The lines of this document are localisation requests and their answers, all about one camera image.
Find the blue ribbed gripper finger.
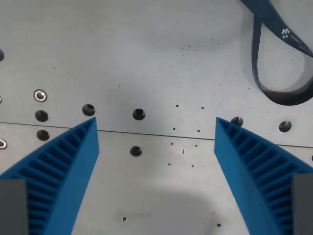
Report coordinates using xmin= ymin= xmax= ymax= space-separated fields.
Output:
xmin=0 ymin=117 xmax=101 ymax=235
xmin=214 ymin=117 xmax=313 ymax=235

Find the dark blue printed lanyard strap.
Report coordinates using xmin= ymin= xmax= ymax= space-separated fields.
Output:
xmin=239 ymin=0 xmax=313 ymax=106

